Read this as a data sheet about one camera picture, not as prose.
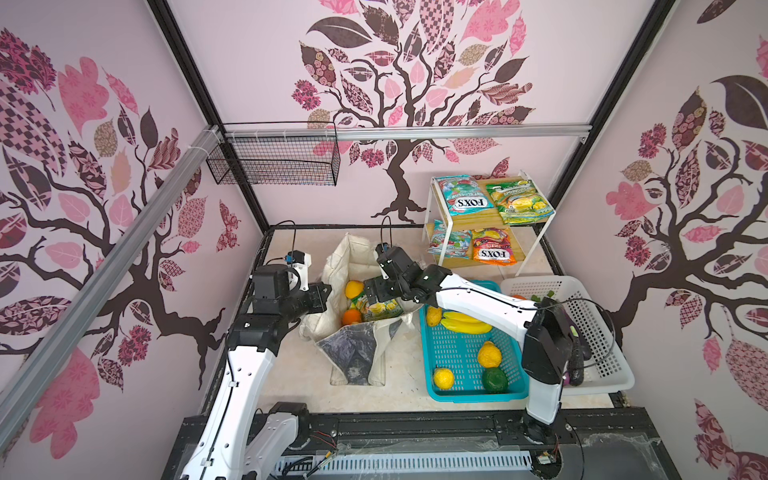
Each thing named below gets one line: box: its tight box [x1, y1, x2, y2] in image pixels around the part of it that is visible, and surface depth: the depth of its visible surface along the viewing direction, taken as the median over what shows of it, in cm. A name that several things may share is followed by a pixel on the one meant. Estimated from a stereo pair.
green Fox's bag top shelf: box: [435, 174, 495, 216], surface depth 80 cm
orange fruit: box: [342, 308, 361, 325], surface depth 88 cm
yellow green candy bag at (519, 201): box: [486, 180, 556, 225], surface depth 79 cm
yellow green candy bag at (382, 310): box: [355, 293, 404, 322], surface depth 89 cm
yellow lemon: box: [433, 368, 455, 391], surface depth 80 cm
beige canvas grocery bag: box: [300, 233, 423, 386], surface depth 76 cm
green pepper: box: [482, 367, 509, 394], surface depth 79 cm
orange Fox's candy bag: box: [472, 227, 518, 266], surface depth 92 cm
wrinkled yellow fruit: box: [426, 306, 443, 327], surface depth 91 cm
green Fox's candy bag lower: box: [428, 219, 472, 259], surface depth 92 cm
